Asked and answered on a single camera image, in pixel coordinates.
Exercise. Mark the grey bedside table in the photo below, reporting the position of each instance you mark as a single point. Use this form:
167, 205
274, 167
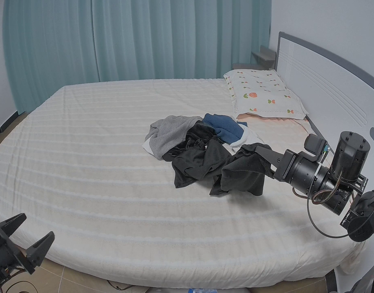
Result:
263, 56

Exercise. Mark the bed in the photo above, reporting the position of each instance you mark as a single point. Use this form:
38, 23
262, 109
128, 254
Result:
113, 169

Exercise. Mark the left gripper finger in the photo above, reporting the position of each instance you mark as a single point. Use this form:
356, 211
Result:
40, 247
13, 224

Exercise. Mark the white printed pillow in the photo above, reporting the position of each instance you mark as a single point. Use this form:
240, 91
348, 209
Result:
263, 93

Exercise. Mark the black garment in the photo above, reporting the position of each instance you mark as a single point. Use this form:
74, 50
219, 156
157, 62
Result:
245, 172

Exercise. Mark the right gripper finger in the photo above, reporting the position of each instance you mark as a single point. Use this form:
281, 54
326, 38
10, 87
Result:
271, 172
272, 156

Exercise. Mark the pile of clothes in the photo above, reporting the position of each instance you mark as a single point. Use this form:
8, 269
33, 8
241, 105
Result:
171, 133

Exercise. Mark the blue-green curtain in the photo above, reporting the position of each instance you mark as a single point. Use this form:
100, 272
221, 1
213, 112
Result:
181, 29
52, 41

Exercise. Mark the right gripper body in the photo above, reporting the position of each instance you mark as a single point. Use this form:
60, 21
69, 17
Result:
303, 172

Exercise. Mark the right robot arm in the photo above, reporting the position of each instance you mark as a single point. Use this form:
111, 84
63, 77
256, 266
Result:
351, 157

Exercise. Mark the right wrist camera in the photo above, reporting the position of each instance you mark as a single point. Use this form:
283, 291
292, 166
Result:
315, 146

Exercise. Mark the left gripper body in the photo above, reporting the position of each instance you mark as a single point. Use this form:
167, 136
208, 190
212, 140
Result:
4, 255

